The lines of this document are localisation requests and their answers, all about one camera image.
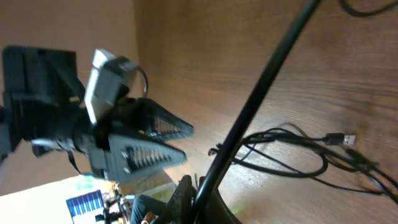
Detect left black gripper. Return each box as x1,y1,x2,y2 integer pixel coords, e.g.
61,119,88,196
30,98,194,183

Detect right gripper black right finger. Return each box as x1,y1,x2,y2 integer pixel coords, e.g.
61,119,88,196
198,189,241,224

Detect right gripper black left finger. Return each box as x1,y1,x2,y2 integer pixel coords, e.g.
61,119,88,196
154,175,193,224

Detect separated black usb cable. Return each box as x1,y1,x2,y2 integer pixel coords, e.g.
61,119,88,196
338,0,398,18

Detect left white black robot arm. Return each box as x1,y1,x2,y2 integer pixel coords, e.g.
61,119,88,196
1,45,193,182

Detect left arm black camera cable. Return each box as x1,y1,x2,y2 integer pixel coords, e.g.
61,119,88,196
136,67,149,99

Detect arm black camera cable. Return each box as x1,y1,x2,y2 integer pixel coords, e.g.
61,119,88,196
186,0,323,224
136,67,149,99

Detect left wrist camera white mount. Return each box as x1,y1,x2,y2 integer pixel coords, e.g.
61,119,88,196
84,49,139,125

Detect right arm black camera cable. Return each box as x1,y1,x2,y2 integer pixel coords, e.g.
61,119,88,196
186,0,323,224

